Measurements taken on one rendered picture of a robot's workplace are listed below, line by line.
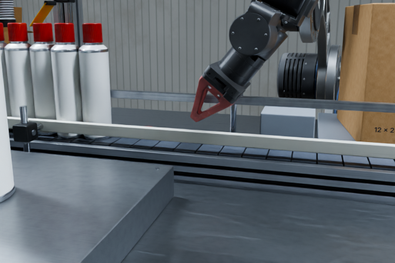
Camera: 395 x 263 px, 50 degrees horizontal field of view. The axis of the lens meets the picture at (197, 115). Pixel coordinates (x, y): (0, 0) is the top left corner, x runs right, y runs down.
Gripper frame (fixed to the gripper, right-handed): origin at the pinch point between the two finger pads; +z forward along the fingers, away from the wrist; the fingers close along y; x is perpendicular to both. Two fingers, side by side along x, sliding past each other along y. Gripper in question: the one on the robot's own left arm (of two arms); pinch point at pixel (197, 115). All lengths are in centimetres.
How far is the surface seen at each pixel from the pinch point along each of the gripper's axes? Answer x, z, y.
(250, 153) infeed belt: 10.7, -1.9, 2.3
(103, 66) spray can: -18.0, 4.3, 1.4
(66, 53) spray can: -24.0, 6.4, 3.0
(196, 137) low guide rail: 2.6, 1.4, 4.3
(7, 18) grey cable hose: -43.8, 14.9, -8.1
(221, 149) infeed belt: 7.0, 1.5, 0.6
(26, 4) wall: -218, 139, -290
